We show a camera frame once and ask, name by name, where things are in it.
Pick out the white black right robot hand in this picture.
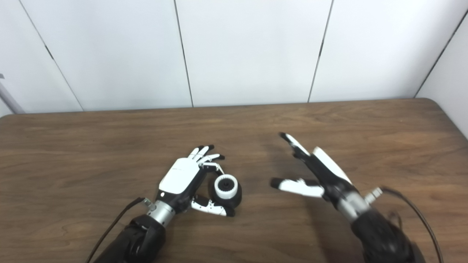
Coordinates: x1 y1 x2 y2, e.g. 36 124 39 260
271 132 361 205

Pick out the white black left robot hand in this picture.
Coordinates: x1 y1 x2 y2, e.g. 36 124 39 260
155 145 236 217

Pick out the white ring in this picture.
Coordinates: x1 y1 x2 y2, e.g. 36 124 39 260
214 175 238 199

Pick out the round black part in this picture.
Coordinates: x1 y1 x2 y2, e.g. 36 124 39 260
208 174 242 209

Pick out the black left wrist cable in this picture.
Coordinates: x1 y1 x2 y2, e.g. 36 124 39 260
86 197 156 263

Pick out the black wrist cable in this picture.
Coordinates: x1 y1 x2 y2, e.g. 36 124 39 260
86 197 156 263
365 186 445 263

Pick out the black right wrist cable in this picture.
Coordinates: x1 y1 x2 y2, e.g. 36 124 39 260
365 186 445 263

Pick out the grey wall corner post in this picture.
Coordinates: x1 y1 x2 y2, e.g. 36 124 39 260
0 73 25 114

